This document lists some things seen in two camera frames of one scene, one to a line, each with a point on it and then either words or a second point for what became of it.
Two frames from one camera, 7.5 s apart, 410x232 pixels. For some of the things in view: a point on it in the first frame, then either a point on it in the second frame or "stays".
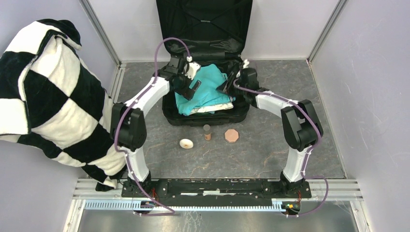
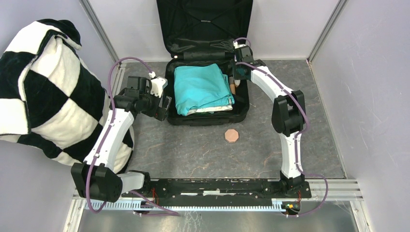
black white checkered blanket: (51, 99) stays
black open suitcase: (212, 32) stays
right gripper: (225, 87) → (234, 72)
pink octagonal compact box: (231, 136) stays
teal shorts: (211, 77) stays
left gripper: (187, 93) → (160, 113)
